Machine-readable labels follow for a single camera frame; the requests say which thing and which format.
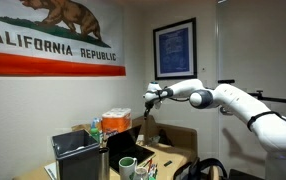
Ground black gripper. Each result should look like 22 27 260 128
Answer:
143 101 154 120

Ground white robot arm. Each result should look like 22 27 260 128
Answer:
143 79 286 159

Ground orange paper towel multipack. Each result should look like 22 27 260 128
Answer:
101 108 132 134

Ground grey trash bin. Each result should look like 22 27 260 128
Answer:
52 130 99 180

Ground black open laptop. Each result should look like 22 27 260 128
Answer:
107 125 154 172

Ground brown cardboard box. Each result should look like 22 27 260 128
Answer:
132 115 198 155

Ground small black marker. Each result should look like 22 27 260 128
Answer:
164 160 172 167

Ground green spray bottle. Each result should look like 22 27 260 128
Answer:
90 119 100 142

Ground white green mug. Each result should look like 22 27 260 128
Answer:
119 157 137 180

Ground pens bundle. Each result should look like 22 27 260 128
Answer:
143 159 157 180

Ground steel tumbler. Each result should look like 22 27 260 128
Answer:
99 147 110 180

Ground clear glass jar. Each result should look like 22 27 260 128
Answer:
133 167 148 180

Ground framed blue blueprint picture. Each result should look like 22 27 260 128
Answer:
153 18 197 80

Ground black headphones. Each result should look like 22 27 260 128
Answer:
173 158 229 180

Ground white paper sheet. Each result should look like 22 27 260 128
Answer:
44 162 57 180

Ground California Republic flag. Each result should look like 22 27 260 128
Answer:
0 0 126 76

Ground door lever handle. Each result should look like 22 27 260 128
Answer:
219 106 233 116

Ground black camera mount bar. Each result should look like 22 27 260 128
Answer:
213 79 286 112

